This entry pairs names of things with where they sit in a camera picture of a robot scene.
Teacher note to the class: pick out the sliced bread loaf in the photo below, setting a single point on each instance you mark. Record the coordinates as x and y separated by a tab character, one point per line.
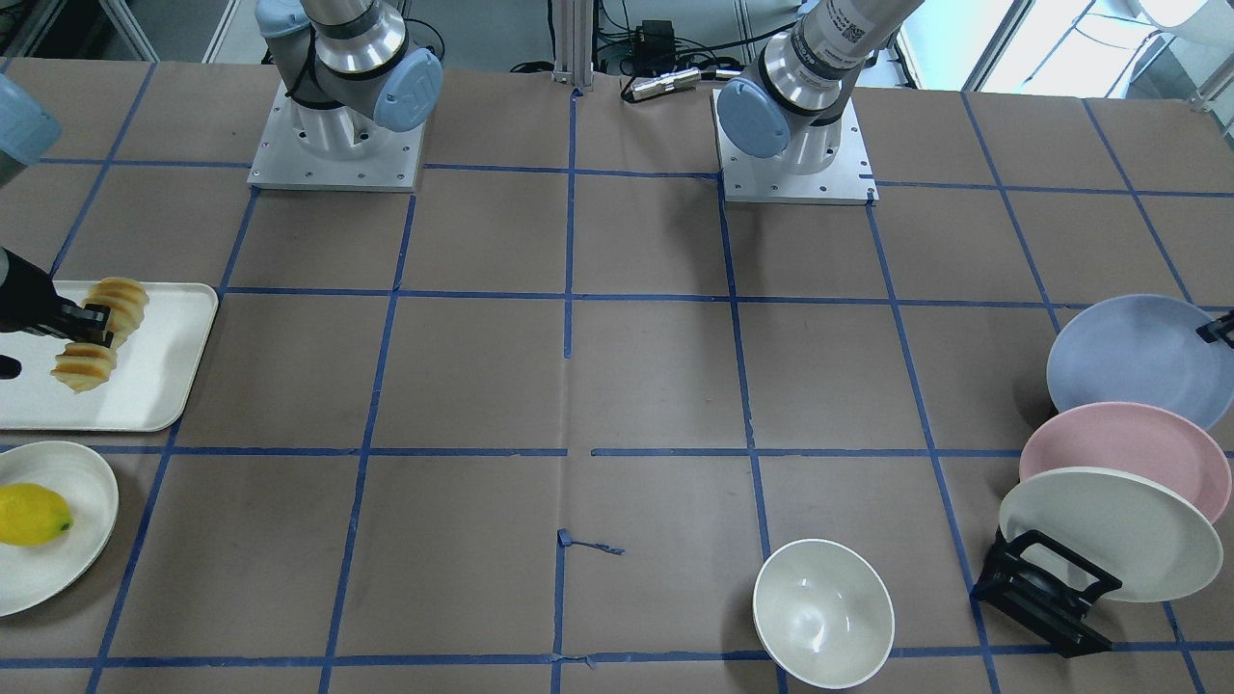
87	362

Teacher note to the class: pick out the white rectangular tray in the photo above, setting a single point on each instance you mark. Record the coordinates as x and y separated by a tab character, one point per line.
147	392

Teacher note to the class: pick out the white bowl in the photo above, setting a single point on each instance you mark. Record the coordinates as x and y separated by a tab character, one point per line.
823	614

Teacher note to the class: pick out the white plate in rack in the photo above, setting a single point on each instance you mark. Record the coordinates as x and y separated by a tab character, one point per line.
1150	538

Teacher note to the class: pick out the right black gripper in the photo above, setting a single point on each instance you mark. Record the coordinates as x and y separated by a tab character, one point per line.
26	301

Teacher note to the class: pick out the yellow lemon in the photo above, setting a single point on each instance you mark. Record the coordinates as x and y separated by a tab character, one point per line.
32	515

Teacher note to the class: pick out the black plate rack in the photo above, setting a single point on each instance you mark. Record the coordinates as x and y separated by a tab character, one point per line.
1039	600

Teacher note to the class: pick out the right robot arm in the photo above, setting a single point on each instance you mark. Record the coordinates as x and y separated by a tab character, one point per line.
28	131

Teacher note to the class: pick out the pink plate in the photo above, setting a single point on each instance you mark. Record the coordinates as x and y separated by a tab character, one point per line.
1139	439

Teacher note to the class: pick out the white plate under lemon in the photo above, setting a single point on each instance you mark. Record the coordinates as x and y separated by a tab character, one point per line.
31	575

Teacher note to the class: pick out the aluminium frame post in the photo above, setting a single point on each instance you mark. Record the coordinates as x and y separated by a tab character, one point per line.
573	31

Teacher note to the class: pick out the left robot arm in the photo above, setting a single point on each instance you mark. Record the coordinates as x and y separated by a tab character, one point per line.
794	95

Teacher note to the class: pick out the silver connector plug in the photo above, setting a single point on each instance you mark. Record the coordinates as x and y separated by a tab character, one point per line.
679	81

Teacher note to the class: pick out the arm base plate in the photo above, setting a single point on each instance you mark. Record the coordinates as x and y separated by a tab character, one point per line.
830	165
336	150

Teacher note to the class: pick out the blue plate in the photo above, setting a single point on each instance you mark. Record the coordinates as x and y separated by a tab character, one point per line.
1149	349

